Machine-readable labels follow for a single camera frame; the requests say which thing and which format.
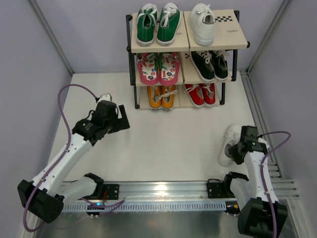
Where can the aluminium mounting rail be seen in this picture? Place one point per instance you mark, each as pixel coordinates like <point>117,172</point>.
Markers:
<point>188,190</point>

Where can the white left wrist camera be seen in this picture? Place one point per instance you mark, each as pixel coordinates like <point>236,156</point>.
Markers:
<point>104,97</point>

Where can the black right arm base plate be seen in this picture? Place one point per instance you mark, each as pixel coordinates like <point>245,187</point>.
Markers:
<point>215,189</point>

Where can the green canvas sneaker left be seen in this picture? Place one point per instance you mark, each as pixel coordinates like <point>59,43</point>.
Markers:
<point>146,22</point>

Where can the orange canvas sneaker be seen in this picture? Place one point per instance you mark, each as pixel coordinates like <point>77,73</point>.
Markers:
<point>154,93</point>
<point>167,96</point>

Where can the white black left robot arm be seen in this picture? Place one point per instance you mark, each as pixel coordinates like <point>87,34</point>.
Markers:
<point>44,196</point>

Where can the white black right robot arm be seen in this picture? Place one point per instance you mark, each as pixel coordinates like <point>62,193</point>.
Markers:
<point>261,214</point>

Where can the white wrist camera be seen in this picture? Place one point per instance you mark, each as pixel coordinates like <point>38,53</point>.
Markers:
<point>262,142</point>
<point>104,97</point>

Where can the red canvas sneaker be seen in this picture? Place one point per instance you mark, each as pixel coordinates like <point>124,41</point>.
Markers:
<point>209,96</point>
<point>195,93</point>

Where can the green canvas sneaker right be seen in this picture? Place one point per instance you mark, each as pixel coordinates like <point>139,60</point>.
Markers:
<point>169,21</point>

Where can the red canvas sneaker left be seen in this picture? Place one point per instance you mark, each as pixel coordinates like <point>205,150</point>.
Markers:
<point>195,93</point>

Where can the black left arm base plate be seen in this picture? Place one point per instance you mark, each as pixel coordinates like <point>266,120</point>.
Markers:
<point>109,191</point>

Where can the slotted grey cable duct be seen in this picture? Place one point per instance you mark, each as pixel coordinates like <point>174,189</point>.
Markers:
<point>164,206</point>

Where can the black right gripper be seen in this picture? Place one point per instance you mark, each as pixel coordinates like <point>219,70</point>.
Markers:
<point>233,150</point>

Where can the black canvas sneaker left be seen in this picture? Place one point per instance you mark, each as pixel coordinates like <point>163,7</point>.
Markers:
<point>203,64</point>

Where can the pink green sandal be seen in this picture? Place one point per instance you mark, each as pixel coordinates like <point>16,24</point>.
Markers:
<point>147,64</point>
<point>169,66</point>

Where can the black canvas sneaker right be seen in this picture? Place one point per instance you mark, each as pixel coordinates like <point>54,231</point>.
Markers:
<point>219,61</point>

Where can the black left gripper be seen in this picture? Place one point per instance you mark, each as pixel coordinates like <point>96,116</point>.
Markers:
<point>122,123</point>

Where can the black canvas sneaker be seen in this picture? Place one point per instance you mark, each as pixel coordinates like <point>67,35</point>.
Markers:
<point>203,64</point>
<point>219,61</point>

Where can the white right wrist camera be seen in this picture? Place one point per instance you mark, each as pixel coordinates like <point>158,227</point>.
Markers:
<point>262,142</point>

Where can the red canvas sneaker right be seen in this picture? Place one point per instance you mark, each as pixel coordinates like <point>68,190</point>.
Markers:
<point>209,96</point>

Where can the cream black shoe shelf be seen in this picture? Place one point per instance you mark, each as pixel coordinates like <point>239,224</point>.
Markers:
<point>228,36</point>

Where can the green canvas sneaker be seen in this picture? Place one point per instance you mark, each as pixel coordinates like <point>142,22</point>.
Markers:
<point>146,22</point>
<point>169,21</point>

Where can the white leather sneaker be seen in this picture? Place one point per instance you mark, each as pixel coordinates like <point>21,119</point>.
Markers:
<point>202,21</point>
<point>231,137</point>

